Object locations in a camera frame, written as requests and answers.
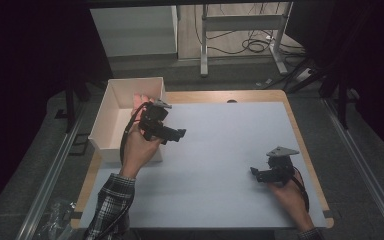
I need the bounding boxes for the right hand-held gripper black cable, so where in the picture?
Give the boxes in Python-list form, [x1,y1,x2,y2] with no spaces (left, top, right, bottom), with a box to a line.
[292,165,311,214]

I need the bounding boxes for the light blue table mat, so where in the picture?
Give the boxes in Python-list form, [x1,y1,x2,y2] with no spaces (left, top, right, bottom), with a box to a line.
[78,101,328,230]

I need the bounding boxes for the black stand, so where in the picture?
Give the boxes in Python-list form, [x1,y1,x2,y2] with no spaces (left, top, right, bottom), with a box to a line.
[54,74,93,134]
[319,59,361,130]

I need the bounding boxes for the wooden table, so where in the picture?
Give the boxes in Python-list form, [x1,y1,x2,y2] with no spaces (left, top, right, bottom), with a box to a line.
[70,88,335,231]

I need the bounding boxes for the person's left hand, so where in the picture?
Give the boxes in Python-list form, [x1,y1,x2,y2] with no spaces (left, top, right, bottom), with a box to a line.
[119,93,164,180]

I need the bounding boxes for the metal floor rail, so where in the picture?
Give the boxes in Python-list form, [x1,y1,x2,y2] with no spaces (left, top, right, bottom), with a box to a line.
[14,105,88,240]
[322,98,384,240]

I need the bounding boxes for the white cabinet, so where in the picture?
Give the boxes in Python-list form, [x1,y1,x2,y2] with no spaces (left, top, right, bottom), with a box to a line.
[89,4,179,58]

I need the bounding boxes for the clear plastic bag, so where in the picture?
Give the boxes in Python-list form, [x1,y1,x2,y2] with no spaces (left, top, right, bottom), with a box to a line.
[34,198,78,240]

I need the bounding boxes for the person's right hand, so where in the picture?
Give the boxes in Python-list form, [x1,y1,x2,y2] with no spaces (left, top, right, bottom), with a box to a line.
[267,166,315,233]

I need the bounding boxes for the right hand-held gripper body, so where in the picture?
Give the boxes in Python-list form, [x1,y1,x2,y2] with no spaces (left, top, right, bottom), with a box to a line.
[265,145,301,186]

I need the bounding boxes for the white box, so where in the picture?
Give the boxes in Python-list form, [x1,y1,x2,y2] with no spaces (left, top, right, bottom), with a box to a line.
[88,76,166,164]

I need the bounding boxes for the black floor bracket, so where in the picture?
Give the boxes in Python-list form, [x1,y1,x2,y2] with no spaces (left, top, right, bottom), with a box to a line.
[67,132,90,157]

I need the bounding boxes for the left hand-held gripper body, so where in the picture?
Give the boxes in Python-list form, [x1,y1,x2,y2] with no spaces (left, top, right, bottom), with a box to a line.
[138,99,173,142]

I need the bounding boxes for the dark curtain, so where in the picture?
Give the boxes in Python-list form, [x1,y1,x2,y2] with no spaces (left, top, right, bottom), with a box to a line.
[284,0,384,164]
[0,0,114,224]

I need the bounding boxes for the black cables on floor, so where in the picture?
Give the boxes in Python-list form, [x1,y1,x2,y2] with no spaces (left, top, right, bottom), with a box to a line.
[193,2,307,58]

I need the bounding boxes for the white metal desk frame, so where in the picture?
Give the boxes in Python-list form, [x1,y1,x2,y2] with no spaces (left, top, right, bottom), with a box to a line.
[199,1,295,78]

